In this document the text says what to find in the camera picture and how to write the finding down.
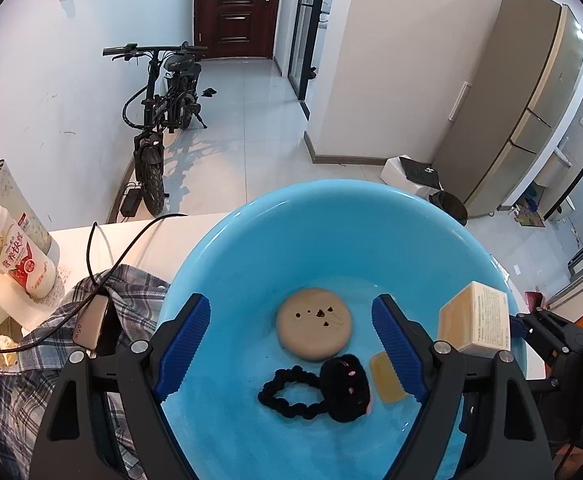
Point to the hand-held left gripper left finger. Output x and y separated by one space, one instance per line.
181 347

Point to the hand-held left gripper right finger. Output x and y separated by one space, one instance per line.
401 347

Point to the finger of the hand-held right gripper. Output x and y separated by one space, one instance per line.
556 382
556 332

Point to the small yellow soap piece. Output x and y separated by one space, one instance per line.
384 377

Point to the beige square box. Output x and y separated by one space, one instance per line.
474 317

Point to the beige round case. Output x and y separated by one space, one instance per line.
315 322

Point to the blue plastic basin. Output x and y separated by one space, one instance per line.
251 260

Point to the taupe power bank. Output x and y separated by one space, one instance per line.
91 321

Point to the blue plaid shirt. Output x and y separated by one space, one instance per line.
36 360

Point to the black trash bin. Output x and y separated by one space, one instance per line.
451 207

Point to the black charger brick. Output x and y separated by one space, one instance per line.
131 201

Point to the white paper napkin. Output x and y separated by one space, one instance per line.
16 305

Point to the white shopping bag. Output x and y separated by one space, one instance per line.
396 172

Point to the white milk bottle red cap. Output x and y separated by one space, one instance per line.
13 250

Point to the tall paper carton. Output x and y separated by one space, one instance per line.
16 195

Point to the beige refrigerator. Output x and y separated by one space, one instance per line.
516 100

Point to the black electric bicycle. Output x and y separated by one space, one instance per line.
164 110

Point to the dark slippers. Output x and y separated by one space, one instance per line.
209 92

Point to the black-framed glass door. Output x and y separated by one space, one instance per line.
309 25

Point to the brown wooden door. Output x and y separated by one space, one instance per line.
236 7

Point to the white wall box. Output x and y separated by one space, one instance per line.
460 101

